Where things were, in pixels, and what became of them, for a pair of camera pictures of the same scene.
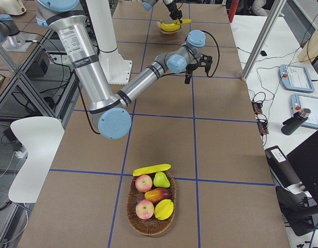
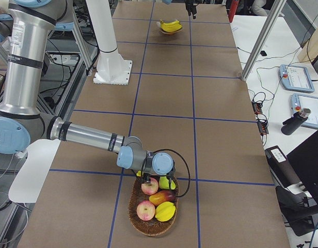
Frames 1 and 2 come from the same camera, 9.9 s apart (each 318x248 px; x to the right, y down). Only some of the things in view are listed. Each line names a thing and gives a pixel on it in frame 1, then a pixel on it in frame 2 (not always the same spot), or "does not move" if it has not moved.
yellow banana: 184,21 -> 171,29
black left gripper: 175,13 -> 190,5
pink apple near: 144,209 does not move
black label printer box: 284,173 does not move
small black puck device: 263,53 does not move
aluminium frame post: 280,5 does not move
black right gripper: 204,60 -> 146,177
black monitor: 307,161 does not move
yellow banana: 169,27 does not move
